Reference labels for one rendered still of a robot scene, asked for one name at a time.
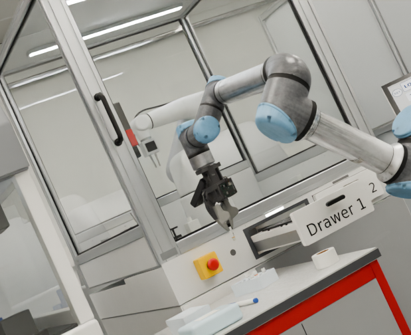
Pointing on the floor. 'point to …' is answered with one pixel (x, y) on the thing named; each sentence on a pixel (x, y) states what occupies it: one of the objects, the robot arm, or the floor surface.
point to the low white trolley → (321, 301)
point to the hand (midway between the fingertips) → (227, 226)
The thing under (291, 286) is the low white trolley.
